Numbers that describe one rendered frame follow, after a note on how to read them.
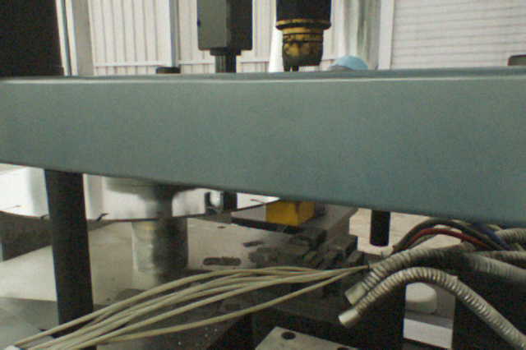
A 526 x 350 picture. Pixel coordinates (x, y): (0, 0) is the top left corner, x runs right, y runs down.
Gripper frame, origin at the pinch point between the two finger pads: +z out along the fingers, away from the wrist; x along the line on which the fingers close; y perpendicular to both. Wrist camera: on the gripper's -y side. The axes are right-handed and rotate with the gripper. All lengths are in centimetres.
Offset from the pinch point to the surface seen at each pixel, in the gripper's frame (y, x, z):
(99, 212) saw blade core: -8.0, 21.3, 22.2
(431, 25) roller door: 160, -213, -516
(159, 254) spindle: -1.7, 9.3, 17.8
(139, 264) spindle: 0.4, 8.8, 19.3
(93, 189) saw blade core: -0.6, 19.3, 18.8
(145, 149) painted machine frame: -24.3, 31.1, 25.2
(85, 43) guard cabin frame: 49, 19, -17
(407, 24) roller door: 189, -206, -514
